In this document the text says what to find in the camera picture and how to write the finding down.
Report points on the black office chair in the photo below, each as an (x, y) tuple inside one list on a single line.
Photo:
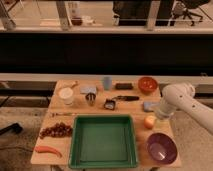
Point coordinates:
[(182, 9)]

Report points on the black object on floor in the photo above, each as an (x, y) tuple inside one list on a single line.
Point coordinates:
[(16, 128)]

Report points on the bunch of red grapes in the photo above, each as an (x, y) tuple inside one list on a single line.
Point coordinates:
[(58, 130)]

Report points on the blue plastic cup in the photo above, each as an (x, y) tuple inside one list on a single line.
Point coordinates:
[(107, 83)]

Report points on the small black square container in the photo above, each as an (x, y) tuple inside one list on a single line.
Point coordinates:
[(110, 104)]

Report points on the white cup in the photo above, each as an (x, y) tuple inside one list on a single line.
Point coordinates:
[(66, 95)]

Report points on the green plastic tray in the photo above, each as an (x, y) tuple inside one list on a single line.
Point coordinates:
[(100, 142)]

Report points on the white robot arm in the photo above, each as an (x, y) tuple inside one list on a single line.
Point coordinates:
[(181, 96)]

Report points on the blue sponge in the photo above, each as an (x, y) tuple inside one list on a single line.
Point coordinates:
[(149, 106)]

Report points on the wooden spoon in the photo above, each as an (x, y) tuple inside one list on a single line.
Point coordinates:
[(70, 85)]

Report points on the yellow red apple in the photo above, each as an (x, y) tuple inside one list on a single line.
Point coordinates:
[(149, 121)]

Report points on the black handled peeler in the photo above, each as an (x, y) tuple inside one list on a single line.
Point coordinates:
[(126, 98)]

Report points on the orange carrot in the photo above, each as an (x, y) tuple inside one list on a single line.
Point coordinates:
[(47, 149)]

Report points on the purple bowl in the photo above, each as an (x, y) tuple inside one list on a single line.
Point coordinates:
[(161, 148)]

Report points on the orange red bowl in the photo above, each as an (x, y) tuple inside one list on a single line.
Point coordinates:
[(147, 85)]

